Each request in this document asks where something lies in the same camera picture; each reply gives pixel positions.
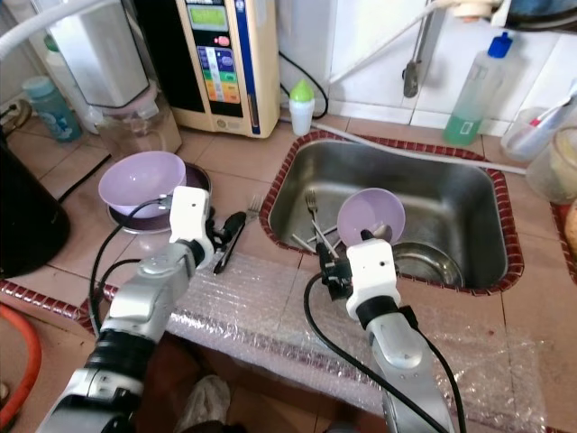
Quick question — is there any purple bowl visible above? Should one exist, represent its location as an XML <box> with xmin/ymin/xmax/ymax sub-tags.
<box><xmin>98</xmin><ymin>150</ymin><xmax>188</xmax><ymax>218</ymax></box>
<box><xmin>336</xmin><ymin>187</ymin><xmax>407</xmax><ymax>249</ymax></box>

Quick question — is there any silver metal fork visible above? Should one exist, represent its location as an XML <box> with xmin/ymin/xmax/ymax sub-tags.
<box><xmin>242</xmin><ymin>194</ymin><xmax>265</xmax><ymax>224</ymax></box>
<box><xmin>302</xmin><ymin>188</ymin><xmax>325</xmax><ymax>253</ymax></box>

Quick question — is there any pale thin stick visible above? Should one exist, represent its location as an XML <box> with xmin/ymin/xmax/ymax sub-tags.
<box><xmin>290</xmin><ymin>230</ymin><xmax>325</xmax><ymax>253</ymax></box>

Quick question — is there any steel bowl in sink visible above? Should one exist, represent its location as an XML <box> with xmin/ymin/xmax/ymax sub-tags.
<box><xmin>392</xmin><ymin>240</ymin><xmax>466</xmax><ymax>289</ymax></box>

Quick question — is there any clear bubble wrap sheet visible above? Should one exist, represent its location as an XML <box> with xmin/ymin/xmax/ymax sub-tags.
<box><xmin>117</xmin><ymin>248</ymin><xmax>555</xmax><ymax>429</ymax></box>

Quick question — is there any small white green-capped bottle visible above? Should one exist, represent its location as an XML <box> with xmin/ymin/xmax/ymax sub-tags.
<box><xmin>287</xmin><ymin>78</ymin><xmax>316</xmax><ymax>137</ymax></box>

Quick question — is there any clear glass jar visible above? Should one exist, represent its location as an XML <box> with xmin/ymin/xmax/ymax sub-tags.
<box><xmin>95</xmin><ymin>83</ymin><xmax>183</xmax><ymax>161</ymax></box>

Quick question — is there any beige water ionizer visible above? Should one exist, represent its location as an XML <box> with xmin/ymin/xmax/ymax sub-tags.
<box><xmin>133</xmin><ymin>0</ymin><xmax>281</xmax><ymax>139</ymax></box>

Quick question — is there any green soap bottle blue cap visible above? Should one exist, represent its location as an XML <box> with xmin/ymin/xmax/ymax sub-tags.
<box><xmin>442</xmin><ymin>32</ymin><xmax>517</xmax><ymax>147</ymax></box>

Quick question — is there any clear plastic cup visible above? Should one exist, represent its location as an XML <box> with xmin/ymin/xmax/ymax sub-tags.
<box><xmin>499</xmin><ymin>106</ymin><xmax>562</xmax><ymax>165</ymax></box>

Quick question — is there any black appliance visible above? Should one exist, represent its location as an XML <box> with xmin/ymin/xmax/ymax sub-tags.
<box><xmin>0</xmin><ymin>135</ymin><xmax>72</xmax><ymax>280</ymax></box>

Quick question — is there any clear plastic container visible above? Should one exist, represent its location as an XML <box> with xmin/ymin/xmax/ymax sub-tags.
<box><xmin>525</xmin><ymin>126</ymin><xmax>577</xmax><ymax>205</ymax></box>

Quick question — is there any teal plastic bottle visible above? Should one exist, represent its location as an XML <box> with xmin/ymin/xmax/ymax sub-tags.
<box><xmin>22</xmin><ymin>75</ymin><xmax>83</xmax><ymax>143</ymax></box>

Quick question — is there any white water filter unit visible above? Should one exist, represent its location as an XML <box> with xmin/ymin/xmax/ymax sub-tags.
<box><xmin>36</xmin><ymin>0</ymin><xmax>154</xmax><ymax>107</ymax></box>

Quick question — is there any large white plastic bottle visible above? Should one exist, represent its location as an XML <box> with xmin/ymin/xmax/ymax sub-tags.
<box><xmin>43</xmin><ymin>36</ymin><xmax>102</xmax><ymax>136</ymax></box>

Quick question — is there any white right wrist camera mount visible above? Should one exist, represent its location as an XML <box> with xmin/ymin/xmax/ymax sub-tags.
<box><xmin>343</xmin><ymin>236</ymin><xmax>403</xmax><ymax>309</ymax></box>

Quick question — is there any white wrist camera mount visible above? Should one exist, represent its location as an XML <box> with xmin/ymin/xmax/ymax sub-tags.
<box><xmin>169</xmin><ymin>185</ymin><xmax>216</xmax><ymax>269</ymax></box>
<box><xmin>343</xmin><ymin>236</ymin><xmax>403</xmax><ymax>309</ymax></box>

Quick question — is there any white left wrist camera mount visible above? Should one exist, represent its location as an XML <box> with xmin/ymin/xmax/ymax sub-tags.
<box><xmin>169</xmin><ymin>185</ymin><xmax>216</xmax><ymax>269</ymax></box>

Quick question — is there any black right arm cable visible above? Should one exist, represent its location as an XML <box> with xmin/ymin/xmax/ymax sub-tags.
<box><xmin>302</xmin><ymin>273</ymin><xmax>470</xmax><ymax>433</ymax></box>

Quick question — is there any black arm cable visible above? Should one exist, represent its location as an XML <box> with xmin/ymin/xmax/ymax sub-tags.
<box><xmin>302</xmin><ymin>273</ymin><xmax>470</xmax><ymax>433</ymax></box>
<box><xmin>87</xmin><ymin>197</ymin><xmax>177</xmax><ymax>339</ymax></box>

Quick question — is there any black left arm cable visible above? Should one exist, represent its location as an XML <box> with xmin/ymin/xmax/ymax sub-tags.
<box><xmin>87</xmin><ymin>197</ymin><xmax>177</xmax><ymax>339</ymax></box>

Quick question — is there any black power cable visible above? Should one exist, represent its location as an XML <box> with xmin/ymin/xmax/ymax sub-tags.
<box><xmin>279</xmin><ymin>51</ymin><xmax>331</xmax><ymax>120</ymax></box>

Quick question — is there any thin white hose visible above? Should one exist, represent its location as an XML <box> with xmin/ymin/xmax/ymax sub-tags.
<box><xmin>329</xmin><ymin>0</ymin><xmax>519</xmax><ymax>84</ymax></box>

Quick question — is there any orange hose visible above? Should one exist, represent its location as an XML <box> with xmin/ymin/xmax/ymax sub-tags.
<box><xmin>0</xmin><ymin>302</ymin><xmax>45</xmax><ymax>430</ymax></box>

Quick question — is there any grey flexible ribbed hose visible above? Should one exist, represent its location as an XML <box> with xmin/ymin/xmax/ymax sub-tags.
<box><xmin>0</xmin><ymin>0</ymin><xmax>123</xmax><ymax>57</ymax></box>

